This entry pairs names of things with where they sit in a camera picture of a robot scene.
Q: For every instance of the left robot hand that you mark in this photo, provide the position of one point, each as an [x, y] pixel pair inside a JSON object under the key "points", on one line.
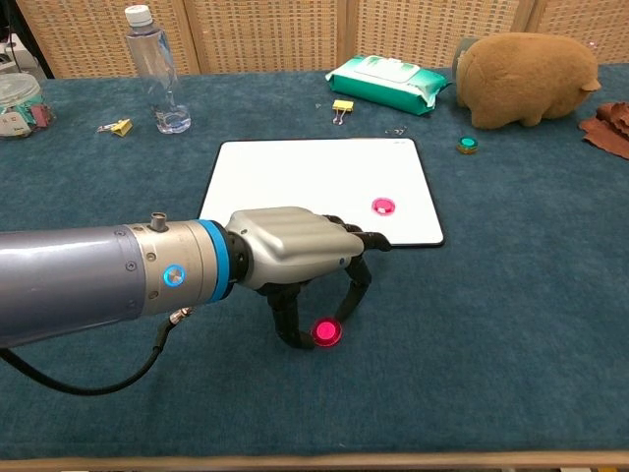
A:
{"points": [[295, 241]]}

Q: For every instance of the pink round magnet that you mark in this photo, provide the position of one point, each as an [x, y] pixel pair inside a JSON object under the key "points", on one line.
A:
{"points": [[326, 332], [383, 206]]}

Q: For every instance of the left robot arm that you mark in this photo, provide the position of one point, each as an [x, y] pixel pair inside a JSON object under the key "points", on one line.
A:
{"points": [[74, 280]]}

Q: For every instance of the white magnetic board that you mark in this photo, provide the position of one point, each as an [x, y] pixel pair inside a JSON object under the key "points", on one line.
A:
{"points": [[314, 177]]}

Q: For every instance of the yellow binder clip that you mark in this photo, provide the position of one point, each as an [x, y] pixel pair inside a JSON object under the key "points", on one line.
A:
{"points": [[342, 105], [121, 128]]}

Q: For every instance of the silver paper clip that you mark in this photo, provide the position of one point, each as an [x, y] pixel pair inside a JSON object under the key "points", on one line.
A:
{"points": [[395, 131]]}

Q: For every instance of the green wet wipes pack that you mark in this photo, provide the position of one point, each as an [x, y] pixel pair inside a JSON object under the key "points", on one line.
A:
{"points": [[388, 83]]}

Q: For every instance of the teal table cloth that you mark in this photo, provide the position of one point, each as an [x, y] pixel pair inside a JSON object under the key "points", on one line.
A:
{"points": [[442, 369]]}

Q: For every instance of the teal round magnet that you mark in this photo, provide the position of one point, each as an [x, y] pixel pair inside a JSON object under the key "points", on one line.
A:
{"points": [[467, 144]]}

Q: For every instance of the wicker folding screen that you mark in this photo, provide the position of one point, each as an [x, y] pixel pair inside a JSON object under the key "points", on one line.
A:
{"points": [[265, 34]]}

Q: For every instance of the clear plastic water bottle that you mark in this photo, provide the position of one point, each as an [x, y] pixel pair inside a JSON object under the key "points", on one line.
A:
{"points": [[157, 74]]}

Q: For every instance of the brown plush animal toy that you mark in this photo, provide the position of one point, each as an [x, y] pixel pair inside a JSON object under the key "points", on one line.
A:
{"points": [[526, 78]]}

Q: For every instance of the clear jar of binder clips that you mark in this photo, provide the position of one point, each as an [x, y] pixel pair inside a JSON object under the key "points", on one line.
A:
{"points": [[19, 108]]}

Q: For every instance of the black slanted pole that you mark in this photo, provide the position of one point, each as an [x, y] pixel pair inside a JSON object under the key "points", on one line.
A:
{"points": [[29, 39]]}

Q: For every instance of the brown suede cloth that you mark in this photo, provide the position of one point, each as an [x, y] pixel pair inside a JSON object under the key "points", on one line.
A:
{"points": [[609, 130]]}

